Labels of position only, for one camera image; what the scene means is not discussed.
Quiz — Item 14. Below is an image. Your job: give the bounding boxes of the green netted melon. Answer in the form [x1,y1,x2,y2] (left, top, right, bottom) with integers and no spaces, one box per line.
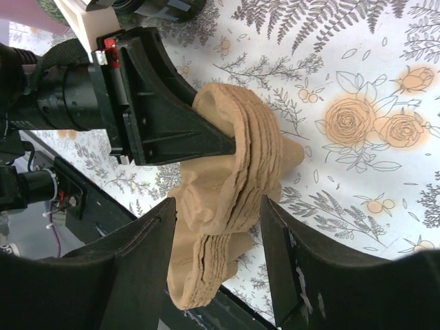
[36,0,69,26]

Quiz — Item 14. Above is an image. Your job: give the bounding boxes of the brown cardboard cup carrier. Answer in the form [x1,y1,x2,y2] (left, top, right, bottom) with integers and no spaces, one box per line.
[167,82,305,310]

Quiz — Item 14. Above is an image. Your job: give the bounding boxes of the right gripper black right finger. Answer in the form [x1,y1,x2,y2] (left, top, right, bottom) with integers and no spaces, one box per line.
[260,196,439,329]

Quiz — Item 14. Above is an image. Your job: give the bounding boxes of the floral patterned table mat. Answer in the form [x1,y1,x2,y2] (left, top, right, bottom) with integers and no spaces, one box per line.
[125,1,439,259]

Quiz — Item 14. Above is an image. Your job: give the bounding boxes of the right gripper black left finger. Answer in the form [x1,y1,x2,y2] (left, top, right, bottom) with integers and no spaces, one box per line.
[1,198,176,329]

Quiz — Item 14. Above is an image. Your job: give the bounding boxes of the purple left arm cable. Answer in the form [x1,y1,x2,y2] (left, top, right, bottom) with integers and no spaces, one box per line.
[43,199,65,259]

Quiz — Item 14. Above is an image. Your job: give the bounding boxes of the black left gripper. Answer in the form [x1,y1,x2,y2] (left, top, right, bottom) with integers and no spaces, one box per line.
[36,27,236,165]

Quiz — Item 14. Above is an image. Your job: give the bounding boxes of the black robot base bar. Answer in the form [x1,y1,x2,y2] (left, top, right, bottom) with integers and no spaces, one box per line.
[1,133,271,329]

